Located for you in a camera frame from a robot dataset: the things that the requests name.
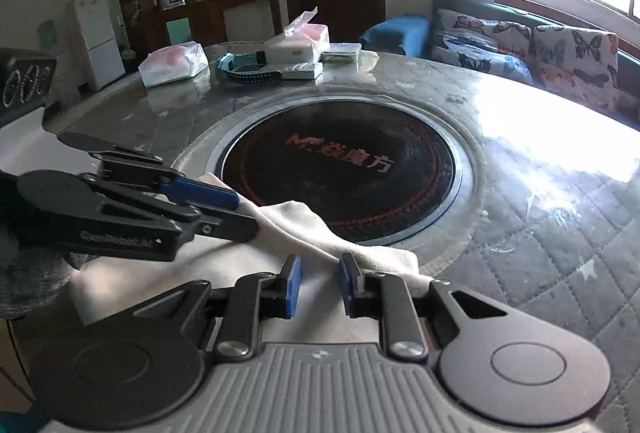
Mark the dark patterned chair back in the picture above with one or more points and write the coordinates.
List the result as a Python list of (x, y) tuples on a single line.
[(27, 83)]

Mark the large butterfly print cushion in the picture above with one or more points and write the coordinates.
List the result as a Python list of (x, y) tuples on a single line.
[(575, 65)]

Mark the cream white garment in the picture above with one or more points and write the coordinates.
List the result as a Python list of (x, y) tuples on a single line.
[(300, 233)]

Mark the white refrigerator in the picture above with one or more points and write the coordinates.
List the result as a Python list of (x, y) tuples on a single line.
[(97, 38)]

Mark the blue blanket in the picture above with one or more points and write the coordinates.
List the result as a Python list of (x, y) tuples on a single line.
[(395, 35)]

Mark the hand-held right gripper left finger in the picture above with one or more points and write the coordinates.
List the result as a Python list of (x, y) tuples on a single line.
[(290, 288)]

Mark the flat white box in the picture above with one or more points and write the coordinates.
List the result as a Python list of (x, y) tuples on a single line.
[(302, 71)]

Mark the clear bag of pink pads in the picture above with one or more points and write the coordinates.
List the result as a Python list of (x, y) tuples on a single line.
[(307, 30)]

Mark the butterfly print back cushion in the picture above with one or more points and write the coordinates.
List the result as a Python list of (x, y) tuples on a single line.
[(470, 23)]

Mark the round black induction cooktop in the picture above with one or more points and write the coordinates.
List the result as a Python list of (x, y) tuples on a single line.
[(340, 173)]

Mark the clear plastic container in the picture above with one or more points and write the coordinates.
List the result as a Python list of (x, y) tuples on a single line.
[(341, 53)]

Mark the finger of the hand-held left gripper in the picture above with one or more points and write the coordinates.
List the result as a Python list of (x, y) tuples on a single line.
[(205, 194), (230, 229)]

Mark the white pink tissue pack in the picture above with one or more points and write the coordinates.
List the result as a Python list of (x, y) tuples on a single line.
[(172, 65)]

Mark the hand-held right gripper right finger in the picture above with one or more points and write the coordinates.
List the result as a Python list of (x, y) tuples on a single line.
[(347, 288)]

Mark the dark teal sofa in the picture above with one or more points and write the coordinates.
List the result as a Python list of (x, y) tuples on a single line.
[(500, 13)]

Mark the butterfly print pillow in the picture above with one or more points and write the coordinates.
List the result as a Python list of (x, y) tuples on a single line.
[(480, 60)]

